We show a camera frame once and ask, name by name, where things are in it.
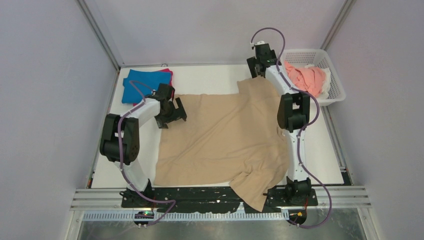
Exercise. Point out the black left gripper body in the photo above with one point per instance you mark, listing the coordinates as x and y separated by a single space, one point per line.
166 117

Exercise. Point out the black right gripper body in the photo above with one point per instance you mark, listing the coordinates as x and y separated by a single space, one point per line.
252 62

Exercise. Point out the beige t shirt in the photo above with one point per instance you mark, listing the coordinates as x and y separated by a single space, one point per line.
227 138

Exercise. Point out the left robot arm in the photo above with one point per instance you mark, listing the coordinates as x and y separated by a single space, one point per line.
120 139

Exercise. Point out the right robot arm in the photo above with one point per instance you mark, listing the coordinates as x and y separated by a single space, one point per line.
293 117

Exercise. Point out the red folded t shirt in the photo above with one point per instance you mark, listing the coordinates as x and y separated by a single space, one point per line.
170 79

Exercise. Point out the blue folded t shirt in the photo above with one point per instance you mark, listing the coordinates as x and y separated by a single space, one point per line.
142 86

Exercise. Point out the white plastic laundry basket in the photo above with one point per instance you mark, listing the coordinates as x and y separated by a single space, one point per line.
307 57

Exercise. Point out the pink t shirt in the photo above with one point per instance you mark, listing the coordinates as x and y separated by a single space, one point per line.
295 75

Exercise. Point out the white t shirt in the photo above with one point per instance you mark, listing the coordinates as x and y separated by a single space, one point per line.
317 81

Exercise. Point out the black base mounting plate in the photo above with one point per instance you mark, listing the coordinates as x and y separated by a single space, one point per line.
216 200

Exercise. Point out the aluminium frame rail right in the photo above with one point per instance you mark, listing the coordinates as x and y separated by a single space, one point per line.
337 23

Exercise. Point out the aluminium frame rail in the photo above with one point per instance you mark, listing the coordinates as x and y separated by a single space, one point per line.
337 23
93 23

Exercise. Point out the aluminium frame rail left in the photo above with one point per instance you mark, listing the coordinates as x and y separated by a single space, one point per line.
93 23

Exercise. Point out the aluminium front rail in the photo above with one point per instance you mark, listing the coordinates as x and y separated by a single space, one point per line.
104 204

